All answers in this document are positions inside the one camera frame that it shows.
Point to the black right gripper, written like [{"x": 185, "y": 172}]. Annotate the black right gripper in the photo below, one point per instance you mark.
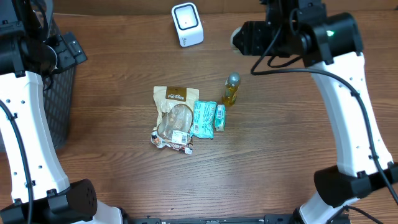
[{"x": 245, "y": 37}]

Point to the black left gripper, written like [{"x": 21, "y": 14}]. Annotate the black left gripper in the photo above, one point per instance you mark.
[{"x": 59, "y": 43}]

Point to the silver round ball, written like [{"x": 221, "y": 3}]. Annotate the silver round ball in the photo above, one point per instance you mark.
[{"x": 231, "y": 86}]

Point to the teal tissue pack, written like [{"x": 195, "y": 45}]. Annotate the teal tissue pack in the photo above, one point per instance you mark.
[{"x": 220, "y": 118}]

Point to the teal white snack packet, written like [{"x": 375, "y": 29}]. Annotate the teal white snack packet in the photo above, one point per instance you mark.
[{"x": 203, "y": 117}]

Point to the brown snack packet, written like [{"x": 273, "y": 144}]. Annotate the brown snack packet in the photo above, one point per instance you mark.
[{"x": 175, "y": 117}]

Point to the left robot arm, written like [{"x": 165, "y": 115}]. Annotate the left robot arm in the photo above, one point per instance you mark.
[{"x": 41, "y": 191}]

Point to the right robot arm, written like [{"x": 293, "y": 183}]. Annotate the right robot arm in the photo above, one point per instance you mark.
[{"x": 331, "y": 50}]

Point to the white barcode scanner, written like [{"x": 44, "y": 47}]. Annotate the white barcode scanner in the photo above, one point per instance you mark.
[{"x": 188, "y": 24}]

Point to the grey plastic mesh basket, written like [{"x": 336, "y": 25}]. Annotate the grey plastic mesh basket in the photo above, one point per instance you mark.
[{"x": 57, "y": 103}]

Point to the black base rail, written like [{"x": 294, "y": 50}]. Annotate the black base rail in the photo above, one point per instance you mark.
[{"x": 211, "y": 221}]

